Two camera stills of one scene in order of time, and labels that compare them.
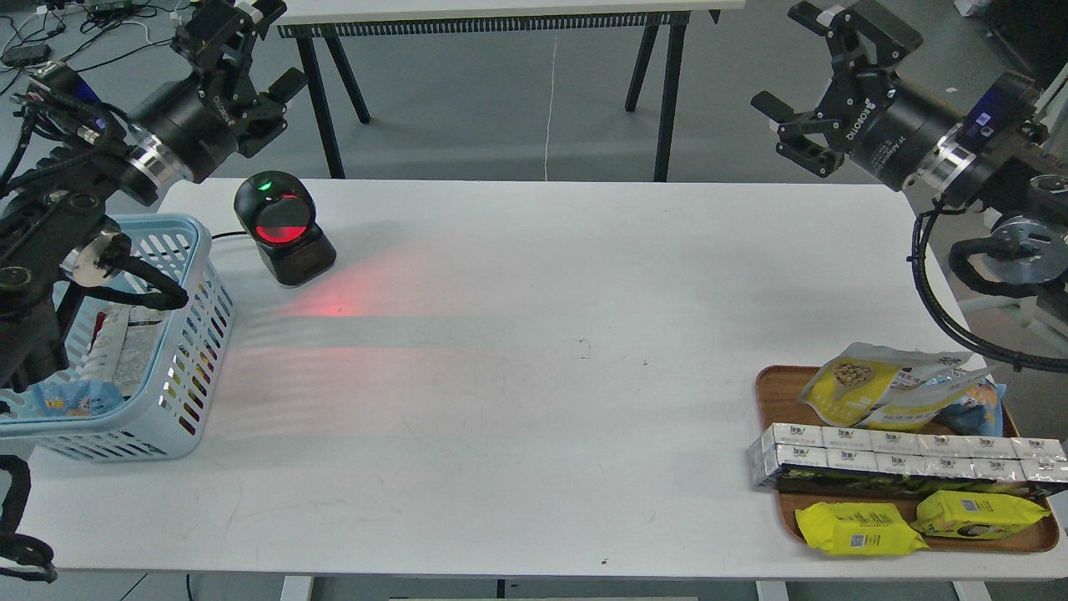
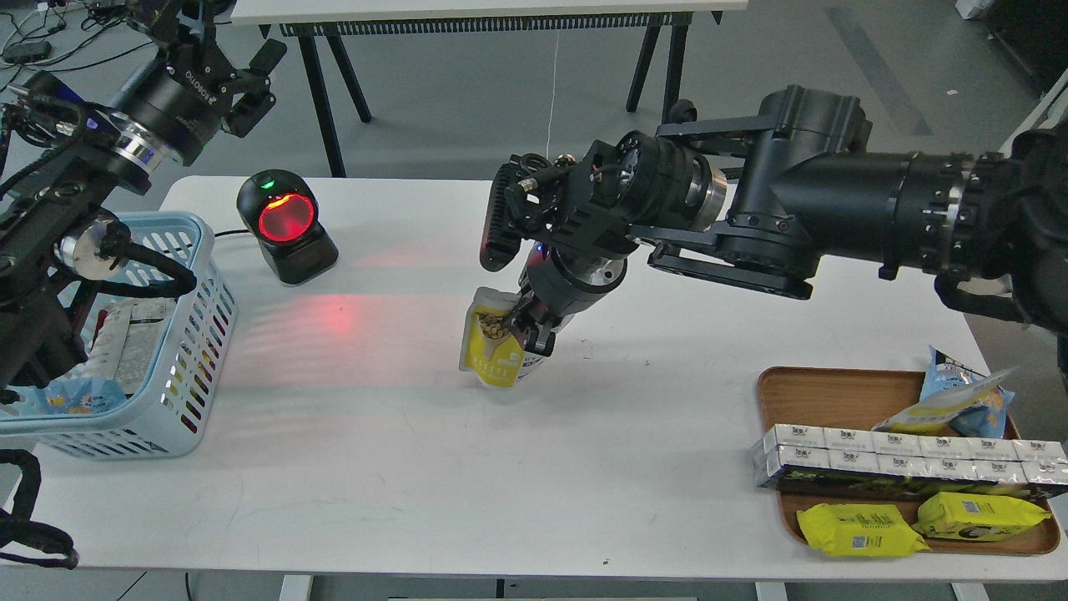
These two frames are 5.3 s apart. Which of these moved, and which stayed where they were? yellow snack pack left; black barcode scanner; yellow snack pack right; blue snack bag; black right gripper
Moved: black right gripper
Stayed: black barcode scanner; yellow snack pack right; blue snack bag; yellow snack pack left
